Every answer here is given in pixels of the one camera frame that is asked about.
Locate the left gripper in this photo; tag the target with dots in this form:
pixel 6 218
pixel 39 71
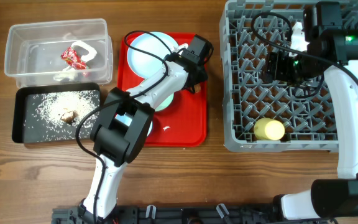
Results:
pixel 202 76

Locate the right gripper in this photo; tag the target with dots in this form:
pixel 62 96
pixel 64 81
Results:
pixel 274 68

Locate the orange carrot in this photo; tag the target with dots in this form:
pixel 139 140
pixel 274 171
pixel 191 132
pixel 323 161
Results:
pixel 197 88

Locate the green bowl with rice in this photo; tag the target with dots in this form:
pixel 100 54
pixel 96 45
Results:
pixel 165 103

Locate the yellow plastic cup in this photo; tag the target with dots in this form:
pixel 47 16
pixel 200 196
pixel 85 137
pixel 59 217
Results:
pixel 269 129

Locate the red snack wrapper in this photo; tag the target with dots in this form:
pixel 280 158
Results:
pixel 73 59

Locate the dark food scrap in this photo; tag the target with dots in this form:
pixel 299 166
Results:
pixel 68 117

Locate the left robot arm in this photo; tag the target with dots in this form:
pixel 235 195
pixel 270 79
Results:
pixel 122 124

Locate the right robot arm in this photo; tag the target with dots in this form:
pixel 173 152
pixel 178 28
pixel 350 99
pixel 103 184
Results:
pixel 332 52

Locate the grey dishwasher rack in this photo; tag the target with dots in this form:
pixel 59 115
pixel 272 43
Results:
pixel 249 31

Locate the red serving tray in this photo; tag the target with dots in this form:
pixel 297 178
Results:
pixel 186 115

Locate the light blue plate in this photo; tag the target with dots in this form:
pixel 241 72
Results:
pixel 144 65

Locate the light blue bowl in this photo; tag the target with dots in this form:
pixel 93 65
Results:
pixel 127 120

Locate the black tray bin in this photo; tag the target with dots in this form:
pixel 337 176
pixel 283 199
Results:
pixel 20 103

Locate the spilled rice pile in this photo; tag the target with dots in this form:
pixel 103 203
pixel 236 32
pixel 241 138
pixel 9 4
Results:
pixel 42 121

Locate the clear plastic bin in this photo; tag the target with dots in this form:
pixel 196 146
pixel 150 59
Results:
pixel 33 51

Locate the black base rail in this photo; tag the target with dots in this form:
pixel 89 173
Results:
pixel 258 213

